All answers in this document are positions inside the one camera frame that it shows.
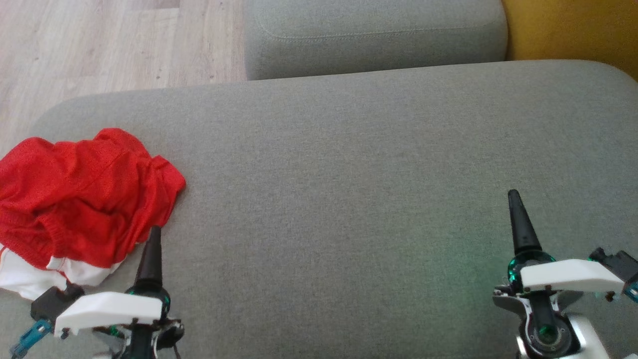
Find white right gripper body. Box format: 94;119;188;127
507;252;625;294

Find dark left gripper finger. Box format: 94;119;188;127
135;225;164;294

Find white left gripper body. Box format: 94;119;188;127
54;285;172;338

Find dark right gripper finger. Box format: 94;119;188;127
507;189;542;256

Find red shorts with white stripes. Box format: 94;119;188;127
0;199;150;301

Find red numbered jersey white sleeves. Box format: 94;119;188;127
0;128;187;250

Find grey fabric sofa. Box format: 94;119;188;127
0;60;638;359

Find yellow sofa backrest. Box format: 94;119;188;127
501;0;638;83

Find grey sofa seat cushion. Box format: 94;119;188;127
243;0;509;81

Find teal left cable connector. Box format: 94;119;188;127
10;319;53;358

